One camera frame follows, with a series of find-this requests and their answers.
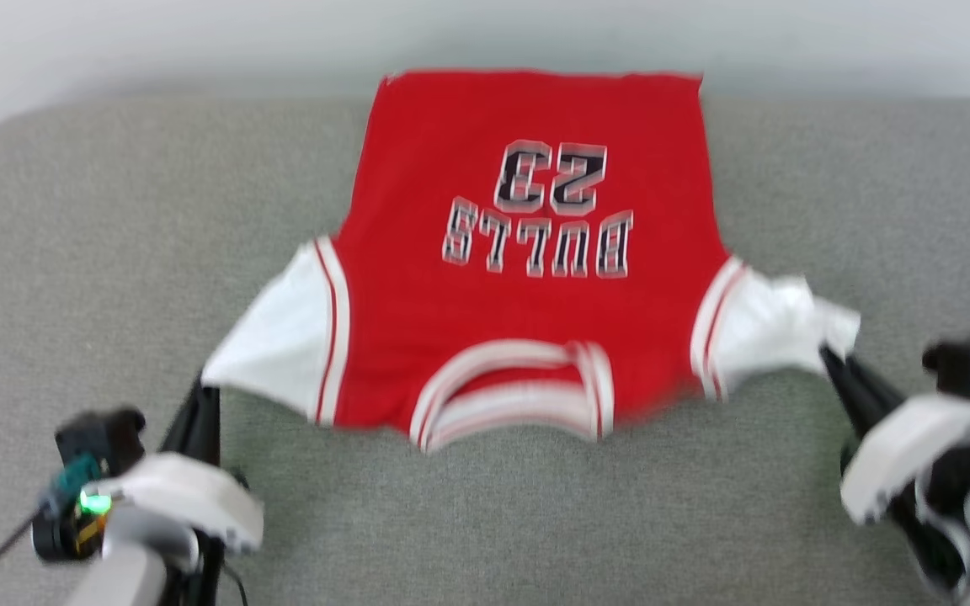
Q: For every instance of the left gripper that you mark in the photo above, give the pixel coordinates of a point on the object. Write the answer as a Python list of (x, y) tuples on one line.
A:
[(190, 497)]

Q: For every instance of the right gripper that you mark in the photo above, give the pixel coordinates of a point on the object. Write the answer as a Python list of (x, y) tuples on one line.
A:
[(906, 446)]

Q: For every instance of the red basketball jersey white sleeves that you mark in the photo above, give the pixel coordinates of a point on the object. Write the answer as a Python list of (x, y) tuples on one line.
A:
[(527, 320)]

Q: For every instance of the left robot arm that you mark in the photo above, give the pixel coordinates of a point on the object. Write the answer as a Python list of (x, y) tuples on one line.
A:
[(127, 572)]

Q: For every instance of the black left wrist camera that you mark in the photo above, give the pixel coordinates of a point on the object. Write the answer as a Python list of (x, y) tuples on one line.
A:
[(102, 433)]

